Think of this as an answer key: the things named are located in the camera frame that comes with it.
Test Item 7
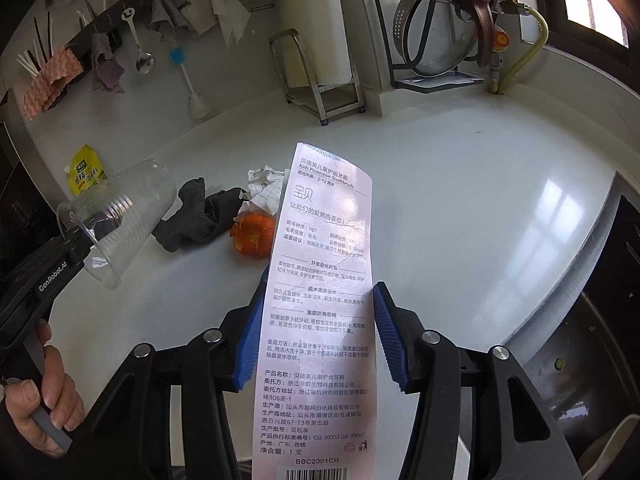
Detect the dark wall hook rail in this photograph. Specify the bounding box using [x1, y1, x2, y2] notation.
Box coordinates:
[46, 0, 212, 66]

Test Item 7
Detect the blue white bottle brush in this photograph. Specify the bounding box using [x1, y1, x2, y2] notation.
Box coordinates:
[169, 47, 210, 119]

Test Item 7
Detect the pink printed paper label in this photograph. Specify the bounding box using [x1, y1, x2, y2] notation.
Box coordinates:
[252, 143, 376, 479]

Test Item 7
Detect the orange peel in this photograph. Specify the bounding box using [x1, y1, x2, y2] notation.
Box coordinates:
[230, 212, 276, 258]

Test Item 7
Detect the purple grey hanging cloth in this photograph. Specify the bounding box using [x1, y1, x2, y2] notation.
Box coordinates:
[91, 32, 125, 93]

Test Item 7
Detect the white cutting board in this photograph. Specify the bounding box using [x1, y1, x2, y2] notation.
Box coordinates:
[276, 0, 352, 84]

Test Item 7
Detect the metal spoon with smiley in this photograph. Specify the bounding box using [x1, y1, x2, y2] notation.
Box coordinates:
[120, 6, 156, 75]

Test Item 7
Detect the white hanging cloth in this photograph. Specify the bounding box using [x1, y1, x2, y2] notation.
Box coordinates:
[209, 0, 250, 48]

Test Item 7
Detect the person's left hand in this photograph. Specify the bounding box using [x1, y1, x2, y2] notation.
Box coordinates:
[6, 320, 86, 458]

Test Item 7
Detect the yellow green refill pouch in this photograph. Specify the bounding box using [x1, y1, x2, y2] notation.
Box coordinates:
[64, 144, 107, 196]

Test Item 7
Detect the dark grey rag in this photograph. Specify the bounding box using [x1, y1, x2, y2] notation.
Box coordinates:
[152, 178, 245, 252]

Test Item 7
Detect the clear plastic cup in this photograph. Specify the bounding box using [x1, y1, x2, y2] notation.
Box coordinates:
[56, 159, 177, 289]

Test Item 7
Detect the black oven cabinet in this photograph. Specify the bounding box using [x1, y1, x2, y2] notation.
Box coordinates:
[1, 90, 64, 278]

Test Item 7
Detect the white straws bundle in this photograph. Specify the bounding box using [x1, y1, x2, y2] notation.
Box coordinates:
[16, 11, 55, 78]

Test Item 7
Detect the black wire pot rack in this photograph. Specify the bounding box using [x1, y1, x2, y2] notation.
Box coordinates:
[374, 0, 495, 93]

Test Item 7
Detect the steel sink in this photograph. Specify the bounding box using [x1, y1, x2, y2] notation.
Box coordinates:
[506, 176, 640, 479]

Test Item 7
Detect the steel pot lid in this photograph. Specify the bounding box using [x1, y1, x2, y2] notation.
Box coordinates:
[393, 0, 495, 77]

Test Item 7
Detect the steel cutting board rack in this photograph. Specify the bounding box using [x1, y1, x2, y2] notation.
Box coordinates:
[269, 28, 367, 127]

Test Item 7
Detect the window frame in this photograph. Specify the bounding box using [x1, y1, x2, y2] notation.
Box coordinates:
[537, 0, 632, 66]

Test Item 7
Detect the white paper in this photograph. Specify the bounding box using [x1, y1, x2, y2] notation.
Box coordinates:
[236, 165, 290, 219]

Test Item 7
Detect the pink wavy sponge cloth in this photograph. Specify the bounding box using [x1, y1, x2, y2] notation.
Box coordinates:
[23, 48, 84, 120]

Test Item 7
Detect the yellow gas hose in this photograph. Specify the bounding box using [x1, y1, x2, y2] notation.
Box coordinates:
[488, 5, 550, 96]

